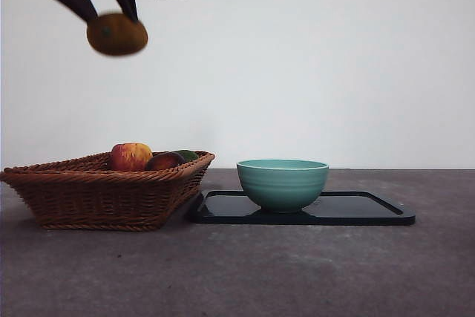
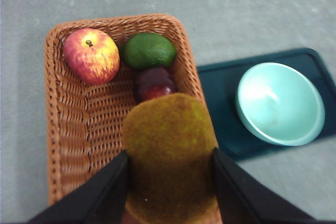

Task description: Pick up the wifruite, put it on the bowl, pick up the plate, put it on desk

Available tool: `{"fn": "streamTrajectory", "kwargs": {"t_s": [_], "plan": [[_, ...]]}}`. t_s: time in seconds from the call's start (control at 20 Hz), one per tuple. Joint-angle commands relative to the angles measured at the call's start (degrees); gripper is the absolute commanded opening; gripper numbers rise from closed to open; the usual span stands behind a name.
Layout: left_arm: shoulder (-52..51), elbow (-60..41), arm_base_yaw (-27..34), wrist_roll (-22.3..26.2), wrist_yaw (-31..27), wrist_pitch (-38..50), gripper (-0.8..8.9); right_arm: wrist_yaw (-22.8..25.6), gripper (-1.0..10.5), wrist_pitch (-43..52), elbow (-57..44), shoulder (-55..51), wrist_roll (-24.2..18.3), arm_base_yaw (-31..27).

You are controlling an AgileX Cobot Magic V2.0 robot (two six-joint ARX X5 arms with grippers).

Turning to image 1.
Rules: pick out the brown kiwi fruit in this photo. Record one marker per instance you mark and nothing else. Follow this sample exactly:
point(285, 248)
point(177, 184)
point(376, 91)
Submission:
point(117, 36)

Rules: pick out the teal ribbed bowl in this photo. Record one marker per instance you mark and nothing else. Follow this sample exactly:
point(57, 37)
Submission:
point(284, 187)

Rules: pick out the red yellow apple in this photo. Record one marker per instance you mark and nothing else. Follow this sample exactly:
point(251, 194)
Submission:
point(130, 156)

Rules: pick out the dark red plum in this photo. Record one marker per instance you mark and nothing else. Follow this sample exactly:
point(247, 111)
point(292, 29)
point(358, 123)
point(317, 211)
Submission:
point(165, 162)

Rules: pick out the green fruit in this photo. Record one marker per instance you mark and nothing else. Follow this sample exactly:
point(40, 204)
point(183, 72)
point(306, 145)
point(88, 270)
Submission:
point(189, 155)

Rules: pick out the brown wicker basket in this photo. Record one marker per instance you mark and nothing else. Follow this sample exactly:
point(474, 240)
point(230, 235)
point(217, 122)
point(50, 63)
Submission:
point(96, 198)

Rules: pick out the dark rectangular tray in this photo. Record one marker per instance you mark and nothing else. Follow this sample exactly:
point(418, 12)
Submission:
point(352, 213)

